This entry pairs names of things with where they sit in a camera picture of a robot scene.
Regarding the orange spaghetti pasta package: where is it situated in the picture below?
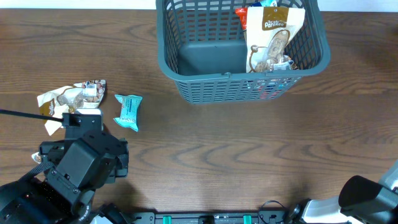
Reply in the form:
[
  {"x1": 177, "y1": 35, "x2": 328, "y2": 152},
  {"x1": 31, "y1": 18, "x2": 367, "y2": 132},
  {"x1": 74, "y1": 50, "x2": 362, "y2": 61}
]
[{"x1": 234, "y1": 7, "x2": 274, "y2": 99}]

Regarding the beige snack pouch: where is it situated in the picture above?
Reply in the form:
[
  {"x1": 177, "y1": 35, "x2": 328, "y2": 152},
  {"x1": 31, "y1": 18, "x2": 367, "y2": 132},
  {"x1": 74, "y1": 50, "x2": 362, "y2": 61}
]
[
  {"x1": 37, "y1": 80, "x2": 106, "y2": 118},
  {"x1": 246, "y1": 6, "x2": 306, "y2": 73},
  {"x1": 31, "y1": 152, "x2": 42, "y2": 164}
]

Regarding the teal snack wrapper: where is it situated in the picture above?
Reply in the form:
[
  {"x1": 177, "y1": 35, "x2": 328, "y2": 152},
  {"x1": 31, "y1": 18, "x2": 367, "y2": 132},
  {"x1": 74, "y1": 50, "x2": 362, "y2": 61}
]
[{"x1": 114, "y1": 95, "x2": 142, "y2": 132}]

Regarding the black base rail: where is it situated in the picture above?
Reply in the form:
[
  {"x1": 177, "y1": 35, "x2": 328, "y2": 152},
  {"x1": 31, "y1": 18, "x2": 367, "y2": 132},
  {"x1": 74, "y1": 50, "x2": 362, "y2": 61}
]
[{"x1": 93, "y1": 199, "x2": 312, "y2": 224}]

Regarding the blue Kleenex tissue pack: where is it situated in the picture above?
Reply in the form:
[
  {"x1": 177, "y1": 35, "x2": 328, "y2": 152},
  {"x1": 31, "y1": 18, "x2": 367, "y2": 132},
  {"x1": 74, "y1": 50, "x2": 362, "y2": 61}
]
[{"x1": 250, "y1": 0, "x2": 293, "y2": 94}]

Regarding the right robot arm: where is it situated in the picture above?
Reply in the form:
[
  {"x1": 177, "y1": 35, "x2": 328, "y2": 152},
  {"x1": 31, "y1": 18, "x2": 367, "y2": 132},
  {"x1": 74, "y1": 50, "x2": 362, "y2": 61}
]
[{"x1": 284, "y1": 163, "x2": 397, "y2": 224}]

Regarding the grey plastic laundry basket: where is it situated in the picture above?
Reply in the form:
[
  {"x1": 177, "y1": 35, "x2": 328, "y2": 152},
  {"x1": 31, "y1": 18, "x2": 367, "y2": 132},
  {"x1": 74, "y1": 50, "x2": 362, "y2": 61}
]
[{"x1": 156, "y1": 0, "x2": 331, "y2": 104}]

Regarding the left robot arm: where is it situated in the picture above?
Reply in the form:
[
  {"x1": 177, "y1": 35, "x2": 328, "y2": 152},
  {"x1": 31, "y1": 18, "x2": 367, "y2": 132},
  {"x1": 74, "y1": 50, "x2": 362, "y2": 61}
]
[{"x1": 1, "y1": 109, "x2": 129, "y2": 223}]

